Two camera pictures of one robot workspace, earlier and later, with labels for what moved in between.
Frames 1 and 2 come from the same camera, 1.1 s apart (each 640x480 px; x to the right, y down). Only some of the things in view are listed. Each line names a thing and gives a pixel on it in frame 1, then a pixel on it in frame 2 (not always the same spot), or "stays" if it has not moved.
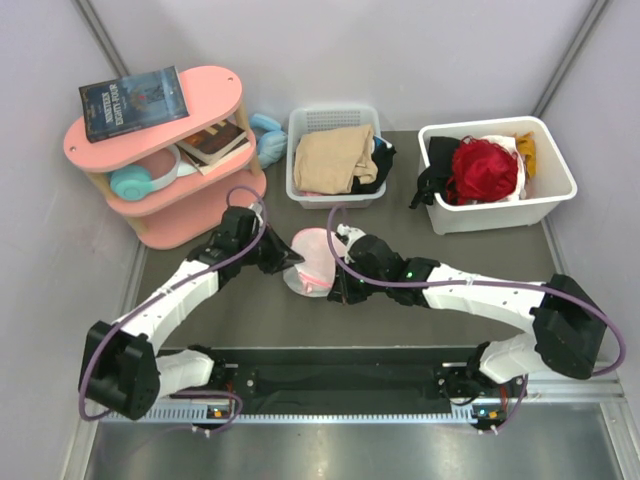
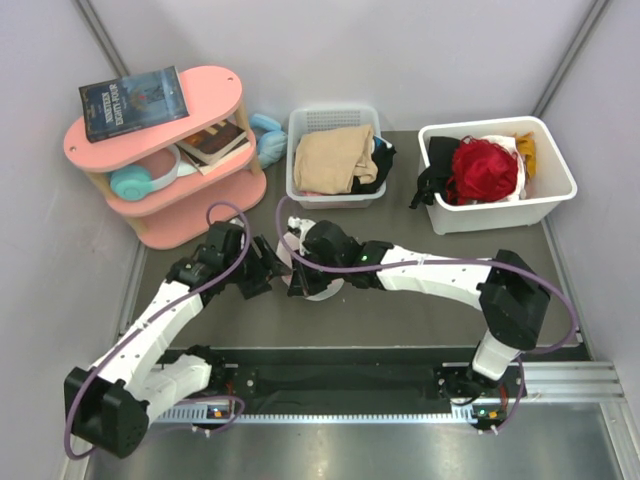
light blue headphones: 272,144 stays
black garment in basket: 383,155 stays
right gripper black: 343,292 to 302,285
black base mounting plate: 359,380 stays
